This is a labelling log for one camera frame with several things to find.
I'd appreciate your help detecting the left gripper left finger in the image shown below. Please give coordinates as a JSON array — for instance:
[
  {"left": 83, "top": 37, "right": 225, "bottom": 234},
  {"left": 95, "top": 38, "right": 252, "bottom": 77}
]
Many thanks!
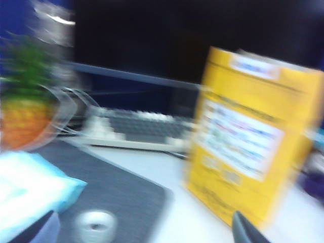
[{"left": 7, "top": 210, "right": 57, "bottom": 243}]

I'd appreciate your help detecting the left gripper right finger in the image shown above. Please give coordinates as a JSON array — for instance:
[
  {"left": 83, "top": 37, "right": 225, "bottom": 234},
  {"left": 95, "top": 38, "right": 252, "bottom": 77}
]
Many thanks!
[{"left": 232, "top": 211, "right": 273, "bottom": 243}]

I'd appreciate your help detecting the yellow paper bag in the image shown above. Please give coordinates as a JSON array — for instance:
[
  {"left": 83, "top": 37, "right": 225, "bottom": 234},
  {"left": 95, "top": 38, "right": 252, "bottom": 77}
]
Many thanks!
[{"left": 179, "top": 45, "right": 324, "bottom": 233}]

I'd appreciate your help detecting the light blue tissue pack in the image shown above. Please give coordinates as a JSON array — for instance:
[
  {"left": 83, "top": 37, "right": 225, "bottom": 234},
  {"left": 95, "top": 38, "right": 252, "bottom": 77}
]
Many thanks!
[{"left": 0, "top": 150, "right": 88, "bottom": 240}]

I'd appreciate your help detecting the white tape roll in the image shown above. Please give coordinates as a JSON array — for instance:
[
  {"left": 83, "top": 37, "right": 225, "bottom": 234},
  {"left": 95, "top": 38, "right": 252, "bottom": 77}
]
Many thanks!
[{"left": 77, "top": 211, "right": 119, "bottom": 240}]

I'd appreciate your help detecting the grey fabric laptop sleeve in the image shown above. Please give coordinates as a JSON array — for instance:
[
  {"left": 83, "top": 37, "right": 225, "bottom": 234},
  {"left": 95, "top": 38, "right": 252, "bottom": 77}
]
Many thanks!
[{"left": 32, "top": 139, "right": 175, "bottom": 243}]

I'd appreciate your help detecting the pineapple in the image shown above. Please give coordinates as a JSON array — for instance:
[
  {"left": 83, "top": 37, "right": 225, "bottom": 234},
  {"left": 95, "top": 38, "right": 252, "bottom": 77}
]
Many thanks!
[{"left": 0, "top": 32, "right": 64, "bottom": 152}]

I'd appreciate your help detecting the white and grey keyboard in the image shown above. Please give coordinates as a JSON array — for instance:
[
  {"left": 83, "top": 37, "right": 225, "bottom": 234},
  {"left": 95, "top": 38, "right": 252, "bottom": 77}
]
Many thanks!
[{"left": 80, "top": 106, "right": 200, "bottom": 155}]

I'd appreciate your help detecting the silver grey desk device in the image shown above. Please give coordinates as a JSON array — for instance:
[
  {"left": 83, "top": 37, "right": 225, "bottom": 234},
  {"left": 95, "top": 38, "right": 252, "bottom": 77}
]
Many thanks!
[{"left": 30, "top": 0, "right": 76, "bottom": 87}]

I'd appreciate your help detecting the black computer monitor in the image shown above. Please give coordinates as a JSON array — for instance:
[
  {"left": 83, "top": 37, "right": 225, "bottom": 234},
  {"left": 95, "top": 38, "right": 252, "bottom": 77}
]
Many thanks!
[{"left": 72, "top": 0, "right": 324, "bottom": 89}]

